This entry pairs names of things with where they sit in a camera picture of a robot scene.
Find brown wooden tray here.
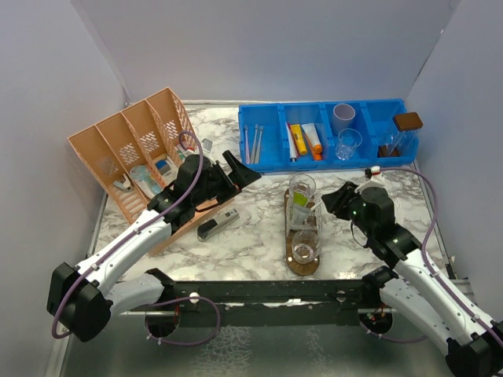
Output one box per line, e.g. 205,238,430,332
284,189,319,276

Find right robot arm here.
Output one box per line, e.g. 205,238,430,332
321,181,502,376

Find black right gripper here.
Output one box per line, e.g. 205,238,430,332
323,181,376,237

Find yellow toothpaste tube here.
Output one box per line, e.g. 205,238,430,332
290,124,307,156

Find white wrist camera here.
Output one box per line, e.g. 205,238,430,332
202,138,213,153
354,166,385,194

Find clear jar brown lid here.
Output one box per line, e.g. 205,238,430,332
384,112,423,155

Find orange toothpaste tube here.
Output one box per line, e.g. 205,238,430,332
303,131,323,161

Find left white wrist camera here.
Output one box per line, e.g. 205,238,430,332
202,138,213,153

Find clear front cup on tray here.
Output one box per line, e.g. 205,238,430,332
292,230,322,264

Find blue bin with jar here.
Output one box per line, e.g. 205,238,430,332
362,99,419,167

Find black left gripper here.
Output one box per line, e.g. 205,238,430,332
193,151,261,207

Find clear cup in bin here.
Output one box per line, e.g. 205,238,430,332
336,128,362,160

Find blue bin with toothbrushes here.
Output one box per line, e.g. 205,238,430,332
238,104,285,173

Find white tube black cap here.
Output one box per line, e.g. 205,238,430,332
290,204,310,229

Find clear textured glass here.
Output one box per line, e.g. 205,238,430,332
288,201,321,232

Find lilac plastic cup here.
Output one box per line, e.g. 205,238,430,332
332,103,356,130

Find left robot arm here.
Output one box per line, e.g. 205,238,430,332
46,151,261,342

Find clear cup on tray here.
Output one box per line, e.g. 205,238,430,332
292,230,322,264
288,173,317,209

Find light blue razor package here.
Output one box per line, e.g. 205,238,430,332
130,165,162,199

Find white toothbrush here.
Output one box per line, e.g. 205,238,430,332
309,200,323,212

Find lime green toothpaste tube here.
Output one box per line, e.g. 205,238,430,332
292,191,310,207

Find blue bin with toothpastes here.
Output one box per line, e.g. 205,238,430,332
282,102,329,171

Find peach desk organizer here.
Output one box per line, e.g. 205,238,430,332
67,86,237,258

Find small white clip tool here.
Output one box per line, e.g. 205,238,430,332
113,174,133,192

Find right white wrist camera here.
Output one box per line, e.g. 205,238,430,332
354,166,385,194

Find small red white boxes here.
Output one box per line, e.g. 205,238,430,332
176,144,194,161

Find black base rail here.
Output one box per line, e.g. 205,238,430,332
160,278,382,327

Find white tube orange cap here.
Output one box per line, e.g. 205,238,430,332
301,123,323,153

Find blue white box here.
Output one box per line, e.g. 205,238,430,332
154,156,178,185

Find black silver stapler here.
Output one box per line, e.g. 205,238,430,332
197,209,240,242

